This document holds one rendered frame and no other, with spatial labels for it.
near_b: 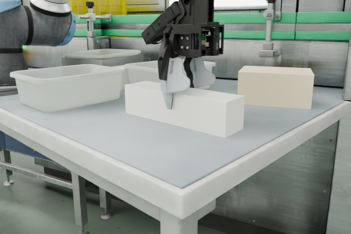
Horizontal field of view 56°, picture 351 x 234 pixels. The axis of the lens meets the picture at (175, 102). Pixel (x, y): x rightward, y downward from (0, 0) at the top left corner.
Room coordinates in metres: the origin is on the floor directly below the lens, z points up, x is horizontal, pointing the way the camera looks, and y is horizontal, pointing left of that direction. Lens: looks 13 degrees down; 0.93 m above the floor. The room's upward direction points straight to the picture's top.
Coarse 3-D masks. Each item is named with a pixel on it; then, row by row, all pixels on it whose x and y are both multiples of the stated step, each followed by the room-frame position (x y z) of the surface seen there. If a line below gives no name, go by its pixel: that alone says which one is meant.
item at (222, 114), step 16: (128, 96) 0.65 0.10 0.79; (144, 96) 0.62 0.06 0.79; (160, 96) 0.60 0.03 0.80; (176, 96) 0.57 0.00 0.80; (192, 96) 0.55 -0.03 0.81; (208, 96) 0.55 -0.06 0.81; (224, 96) 0.55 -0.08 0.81; (240, 96) 0.55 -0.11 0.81; (128, 112) 0.65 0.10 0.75; (144, 112) 0.62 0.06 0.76; (160, 112) 0.60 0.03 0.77; (176, 112) 0.57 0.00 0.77; (192, 112) 0.55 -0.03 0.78; (208, 112) 0.53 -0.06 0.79; (224, 112) 0.51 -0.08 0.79; (240, 112) 0.54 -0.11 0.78; (192, 128) 0.55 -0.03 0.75; (208, 128) 0.53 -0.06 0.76; (224, 128) 0.51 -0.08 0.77; (240, 128) 0.55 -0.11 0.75
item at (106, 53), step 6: (66, 54) 1.04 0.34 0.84; (72, 54) 1.02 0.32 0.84; (78, 54) 1.01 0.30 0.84; (84, 54) 1.00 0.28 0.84; (90, 54) 1.00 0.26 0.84; (96, 54) 1.18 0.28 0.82; (102, 54) 1.21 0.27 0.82; (108, 54) 1.00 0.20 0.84; (114, 54) 1.02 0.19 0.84; (120, 54) 1.05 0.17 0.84; (126, 54) 1.08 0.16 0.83; (132, 54) 1.12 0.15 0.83
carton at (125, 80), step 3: (114, 66) 0.95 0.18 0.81; (117, 66) 0.95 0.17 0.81; (120, 66) 0.95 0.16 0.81; (123, 66) 0.95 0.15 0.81; (126, 69) 0.91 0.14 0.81; (126, 72) 0.91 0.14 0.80; (123, 75) 0.90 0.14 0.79; (126, 75) 0.91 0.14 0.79; (123, 78) 0.90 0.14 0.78; (126, 78) 0.91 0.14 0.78; (123, 81) 0.90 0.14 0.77; (126, 81) 0.91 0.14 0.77; (129, 81) 0.92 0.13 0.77; (123, 84) 0.90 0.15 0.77; (126, 84) 0.91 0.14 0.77; (120, 87) 0.90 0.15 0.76; (123, 87) 0.90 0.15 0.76
